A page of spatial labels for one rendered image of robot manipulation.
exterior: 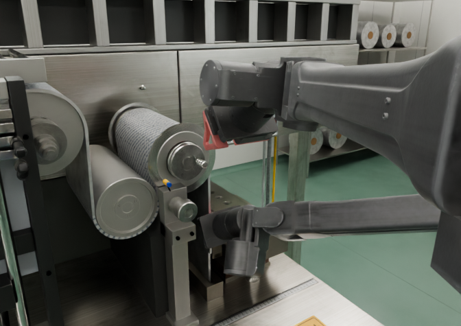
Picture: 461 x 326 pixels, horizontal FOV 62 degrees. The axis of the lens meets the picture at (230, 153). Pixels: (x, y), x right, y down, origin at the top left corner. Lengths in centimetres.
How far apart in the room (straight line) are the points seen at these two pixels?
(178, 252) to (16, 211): 33
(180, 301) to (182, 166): 29
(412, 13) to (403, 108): 559
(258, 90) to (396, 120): 31
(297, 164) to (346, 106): 145
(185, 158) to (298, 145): 96
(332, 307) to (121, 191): 54
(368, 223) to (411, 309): 191
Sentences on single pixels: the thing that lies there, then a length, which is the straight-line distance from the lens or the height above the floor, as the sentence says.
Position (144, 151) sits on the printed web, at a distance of 79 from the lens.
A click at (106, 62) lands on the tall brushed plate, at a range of 103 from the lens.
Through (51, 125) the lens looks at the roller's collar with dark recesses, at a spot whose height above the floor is 136.
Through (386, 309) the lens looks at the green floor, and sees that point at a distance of 249.
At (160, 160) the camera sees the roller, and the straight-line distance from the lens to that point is 75.
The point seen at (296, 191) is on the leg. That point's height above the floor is 81.
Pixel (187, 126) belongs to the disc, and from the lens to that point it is 76.
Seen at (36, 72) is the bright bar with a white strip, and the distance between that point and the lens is 64.
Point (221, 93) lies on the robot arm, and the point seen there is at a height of 143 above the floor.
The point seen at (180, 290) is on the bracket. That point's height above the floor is 98.
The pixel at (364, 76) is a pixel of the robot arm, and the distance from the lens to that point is 23.
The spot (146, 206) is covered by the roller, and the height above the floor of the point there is 116.
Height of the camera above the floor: 150
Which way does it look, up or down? 18 degrees down
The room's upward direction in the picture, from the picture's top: straight up
